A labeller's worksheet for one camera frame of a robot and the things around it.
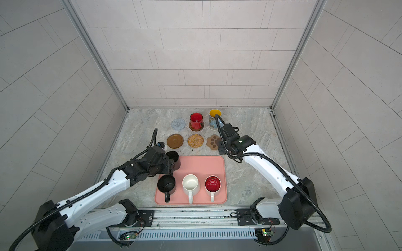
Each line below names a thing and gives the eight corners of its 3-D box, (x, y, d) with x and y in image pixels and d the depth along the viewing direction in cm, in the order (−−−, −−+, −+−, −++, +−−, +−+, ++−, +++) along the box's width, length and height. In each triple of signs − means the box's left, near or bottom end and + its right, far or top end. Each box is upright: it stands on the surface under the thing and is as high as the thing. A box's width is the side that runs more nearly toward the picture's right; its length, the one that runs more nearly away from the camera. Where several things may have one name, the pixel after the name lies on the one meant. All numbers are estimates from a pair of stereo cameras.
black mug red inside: (190, 130, 105) (189, 123, 99) (191, 119, 111) (190, 112, 105) (202, 130, 105) (202, 123, 99) (203, 119, 111) (202, 112, 105)
